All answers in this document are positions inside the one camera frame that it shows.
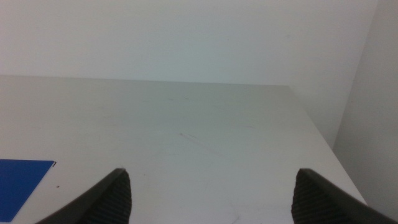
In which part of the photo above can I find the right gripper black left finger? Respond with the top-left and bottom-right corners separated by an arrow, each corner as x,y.
34,167 -> 132,224

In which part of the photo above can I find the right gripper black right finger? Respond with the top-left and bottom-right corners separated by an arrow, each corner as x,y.
290,168 -> 398,224

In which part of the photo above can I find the blue rectangular mat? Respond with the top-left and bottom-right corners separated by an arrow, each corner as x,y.
0,159 -> 57,223

